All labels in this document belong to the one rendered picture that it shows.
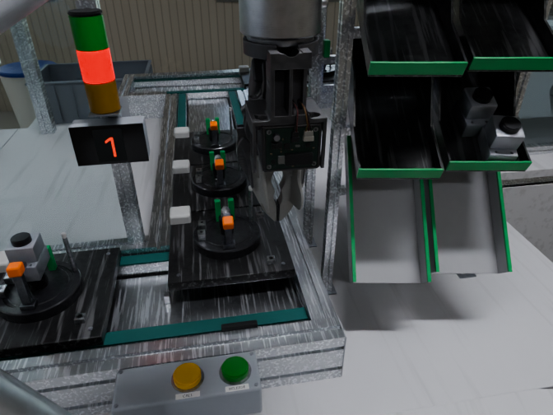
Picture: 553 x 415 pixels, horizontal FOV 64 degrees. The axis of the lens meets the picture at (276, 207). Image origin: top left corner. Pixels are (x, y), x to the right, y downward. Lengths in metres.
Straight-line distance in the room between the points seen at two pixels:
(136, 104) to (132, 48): 2.64
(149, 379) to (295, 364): 0.23
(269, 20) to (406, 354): 0.66
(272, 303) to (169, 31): 3.76
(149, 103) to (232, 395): 1.44
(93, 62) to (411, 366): 0.74
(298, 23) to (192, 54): 4.03
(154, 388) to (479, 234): 0.62
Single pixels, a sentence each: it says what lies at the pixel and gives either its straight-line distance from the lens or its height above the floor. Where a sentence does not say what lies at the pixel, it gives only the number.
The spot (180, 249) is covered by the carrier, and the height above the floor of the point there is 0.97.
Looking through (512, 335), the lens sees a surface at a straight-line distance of 0.99.
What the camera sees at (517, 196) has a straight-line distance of 1.69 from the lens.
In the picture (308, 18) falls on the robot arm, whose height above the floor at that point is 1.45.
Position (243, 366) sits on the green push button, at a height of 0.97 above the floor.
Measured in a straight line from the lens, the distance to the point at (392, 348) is 0.88.
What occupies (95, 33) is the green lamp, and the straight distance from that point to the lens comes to 0.77.
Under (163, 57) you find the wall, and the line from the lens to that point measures 4.49.
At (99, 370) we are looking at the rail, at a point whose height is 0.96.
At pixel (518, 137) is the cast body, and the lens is 0.77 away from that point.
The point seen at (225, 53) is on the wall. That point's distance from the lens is 4.37.
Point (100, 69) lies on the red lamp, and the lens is 0.78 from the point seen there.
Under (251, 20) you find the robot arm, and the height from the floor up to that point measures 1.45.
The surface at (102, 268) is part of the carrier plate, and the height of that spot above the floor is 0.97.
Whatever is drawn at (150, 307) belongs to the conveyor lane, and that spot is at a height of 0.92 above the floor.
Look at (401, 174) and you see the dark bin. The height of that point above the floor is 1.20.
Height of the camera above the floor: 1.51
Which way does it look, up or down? 32 degrees down
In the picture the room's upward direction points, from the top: straight up
